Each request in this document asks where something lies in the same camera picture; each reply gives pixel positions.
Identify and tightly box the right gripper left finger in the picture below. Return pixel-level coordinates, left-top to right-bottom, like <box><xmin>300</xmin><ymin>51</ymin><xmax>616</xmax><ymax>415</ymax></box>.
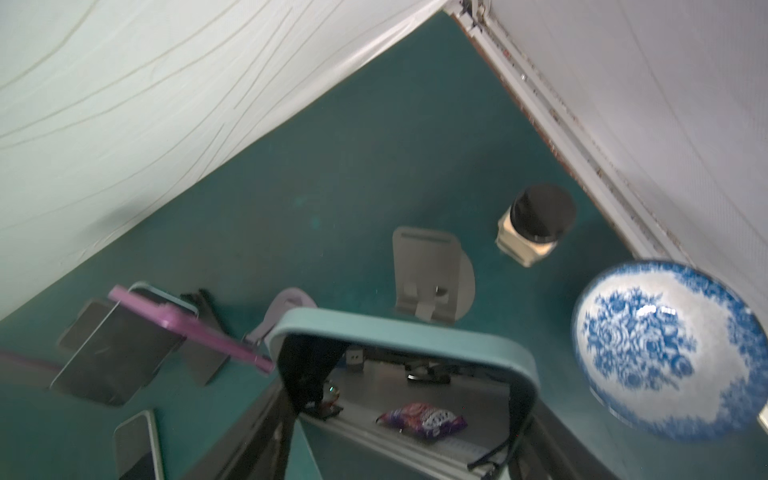
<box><xmin>184</xmin><ymin>379</ymin><xmax>296</xmax><ymax>480</ymax></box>

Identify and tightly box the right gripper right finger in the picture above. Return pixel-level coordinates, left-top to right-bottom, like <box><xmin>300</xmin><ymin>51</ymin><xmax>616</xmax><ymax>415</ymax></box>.
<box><xmin>509</xmin><ymin>400</ymin><xmax>618</xmax><ymax>479</ymax></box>

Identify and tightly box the phone silver edge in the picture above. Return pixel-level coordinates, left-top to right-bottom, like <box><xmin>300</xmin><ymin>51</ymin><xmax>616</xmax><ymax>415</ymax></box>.
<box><xmin>113</xmin><ymin>410</ymin><xmax>165</xmax><ymax>480</ymax></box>

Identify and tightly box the right round grey stand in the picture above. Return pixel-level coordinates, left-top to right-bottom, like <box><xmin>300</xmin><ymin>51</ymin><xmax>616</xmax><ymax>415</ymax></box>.
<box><xmin>243</xmin><ymin>287</ymin><xmax>317</xmax><ymax>347</ymax></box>

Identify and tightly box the far right dark stand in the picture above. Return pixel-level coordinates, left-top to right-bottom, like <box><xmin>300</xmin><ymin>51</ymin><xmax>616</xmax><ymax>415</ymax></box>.
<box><xmin>392</xmin><ymin>226</ymin><xmax>475</xmax><ymax>325</ymax></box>

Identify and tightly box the blue white ceramic bowl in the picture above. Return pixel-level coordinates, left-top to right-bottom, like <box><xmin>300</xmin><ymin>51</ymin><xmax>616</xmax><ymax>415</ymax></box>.
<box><xmin>571</xmin><ymin>260</ymin><xmax>767</xmax><ymax>442</ymax></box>

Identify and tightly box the small beige bottle black cap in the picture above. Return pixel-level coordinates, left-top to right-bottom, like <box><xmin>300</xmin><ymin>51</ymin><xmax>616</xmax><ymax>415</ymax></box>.
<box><xmin>495</xmin><ymin>183</ymin><xmax>577</xmax><ymax>268</ymax></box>

